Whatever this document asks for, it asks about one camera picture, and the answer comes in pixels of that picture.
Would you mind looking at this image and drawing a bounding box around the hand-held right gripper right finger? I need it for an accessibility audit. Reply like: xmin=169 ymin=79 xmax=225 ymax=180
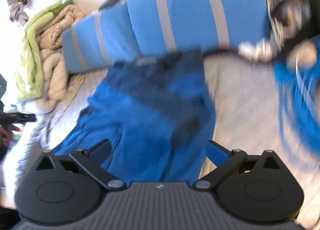
xmin=192 ymin=140 xmax=283 ymax=191

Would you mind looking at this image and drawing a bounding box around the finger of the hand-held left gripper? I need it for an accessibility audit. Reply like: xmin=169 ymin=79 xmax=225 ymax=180
xmin=4 ymin=112 xmax=37 ymax=123

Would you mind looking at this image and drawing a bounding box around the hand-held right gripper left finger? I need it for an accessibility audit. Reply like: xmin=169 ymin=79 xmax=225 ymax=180
xmin=35 ymin=139 xmax=127 ymax=191

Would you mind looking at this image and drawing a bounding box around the blue fleece jacket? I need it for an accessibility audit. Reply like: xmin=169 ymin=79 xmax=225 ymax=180
xmin=54 ymin=50 xmax=217 ymax=188

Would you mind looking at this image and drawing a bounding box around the person's left hand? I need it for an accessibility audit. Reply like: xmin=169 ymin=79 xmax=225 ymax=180
xmin=0 ymin=123 xmax=22 ymax=147

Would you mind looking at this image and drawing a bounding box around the white quilted bedspread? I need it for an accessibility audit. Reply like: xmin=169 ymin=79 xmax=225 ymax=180
xmin=0 ymin=55 xmax=320 ymax=228

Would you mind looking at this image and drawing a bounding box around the light green blanket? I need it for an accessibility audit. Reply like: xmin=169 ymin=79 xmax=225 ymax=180
xmin=14 ymin=0 xmax=73 ymax=102

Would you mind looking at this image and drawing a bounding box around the person's dark clothing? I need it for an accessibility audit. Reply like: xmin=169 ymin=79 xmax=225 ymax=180
xmin=0 ymin=206 xmax=19 ymax=230

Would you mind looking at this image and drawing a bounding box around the white crumpled cloth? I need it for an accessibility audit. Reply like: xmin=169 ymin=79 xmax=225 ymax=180
xmin=238 ymin=39 xmax=277 ymax=63

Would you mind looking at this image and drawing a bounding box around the white cable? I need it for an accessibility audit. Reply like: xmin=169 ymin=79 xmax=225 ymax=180
xmin=295 ymin=54 xmax=317 ymax=107

